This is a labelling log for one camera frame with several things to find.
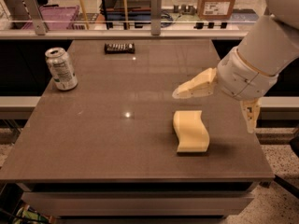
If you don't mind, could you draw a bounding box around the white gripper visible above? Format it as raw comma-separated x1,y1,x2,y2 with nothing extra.
172,47,278,133

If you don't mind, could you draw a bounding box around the yellow wavy sponge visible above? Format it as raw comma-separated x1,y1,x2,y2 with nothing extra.
173,110,210,153

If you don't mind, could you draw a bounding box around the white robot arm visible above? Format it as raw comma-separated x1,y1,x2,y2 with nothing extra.
173,0,299,133

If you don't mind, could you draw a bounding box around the silver 7up can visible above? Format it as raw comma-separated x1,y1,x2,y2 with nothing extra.
45,47,78,91

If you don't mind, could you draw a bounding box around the cardboard box with label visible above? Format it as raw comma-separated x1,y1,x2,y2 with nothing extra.
197,0,235,20

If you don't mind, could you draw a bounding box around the dark snack bar wrapper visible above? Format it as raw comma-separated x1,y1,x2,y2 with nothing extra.
104,43,135,54

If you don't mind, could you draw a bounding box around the yellow pole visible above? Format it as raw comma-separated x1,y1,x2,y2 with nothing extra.
79,0,90,30

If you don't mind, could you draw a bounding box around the purple plastic crate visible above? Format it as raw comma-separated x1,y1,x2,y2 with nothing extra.
21,5,81,31

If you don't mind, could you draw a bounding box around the green bag on floor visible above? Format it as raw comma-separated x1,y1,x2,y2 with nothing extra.
12,207,50,224

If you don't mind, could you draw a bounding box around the middle metal rail bracket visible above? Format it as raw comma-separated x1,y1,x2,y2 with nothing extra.
150,0,162,35

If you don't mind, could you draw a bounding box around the metal rail bracket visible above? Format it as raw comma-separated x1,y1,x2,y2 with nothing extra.
150,0,162,35
23,0,48,35

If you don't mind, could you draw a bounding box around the left metal rail bracket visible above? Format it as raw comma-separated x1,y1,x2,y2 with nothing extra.
23,0,48,35

